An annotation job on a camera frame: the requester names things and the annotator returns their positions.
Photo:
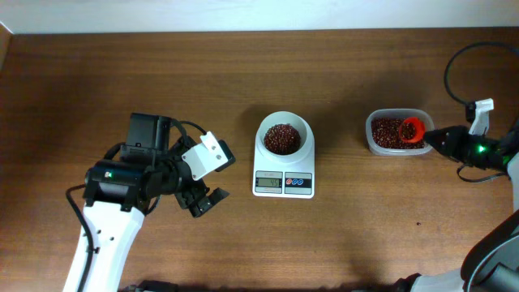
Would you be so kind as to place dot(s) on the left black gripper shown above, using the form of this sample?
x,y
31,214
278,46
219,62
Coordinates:
x,y
198,191

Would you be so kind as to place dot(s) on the white digital kitchen scale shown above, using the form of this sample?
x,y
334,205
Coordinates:
x,y
284,176

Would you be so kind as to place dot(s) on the white round bowl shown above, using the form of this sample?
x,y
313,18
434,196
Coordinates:
x,y
283,117

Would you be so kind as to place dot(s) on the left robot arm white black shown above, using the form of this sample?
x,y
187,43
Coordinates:
x,y
157,158

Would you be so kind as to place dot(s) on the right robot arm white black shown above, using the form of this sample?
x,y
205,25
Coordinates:
x,y
492,264

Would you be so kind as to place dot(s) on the red beans in container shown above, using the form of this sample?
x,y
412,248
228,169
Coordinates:
x,y
385,134

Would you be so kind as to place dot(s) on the red beans in bowl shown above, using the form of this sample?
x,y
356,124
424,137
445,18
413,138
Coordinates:
x,y
282,139

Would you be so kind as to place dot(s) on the orange measuring scoop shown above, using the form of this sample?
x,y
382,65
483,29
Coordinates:
x,y
411,130

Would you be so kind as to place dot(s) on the clear plastic bean container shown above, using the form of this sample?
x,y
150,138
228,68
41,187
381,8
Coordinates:
x,y
398,113

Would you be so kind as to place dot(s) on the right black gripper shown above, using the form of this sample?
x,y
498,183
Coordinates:
x,y
452,140

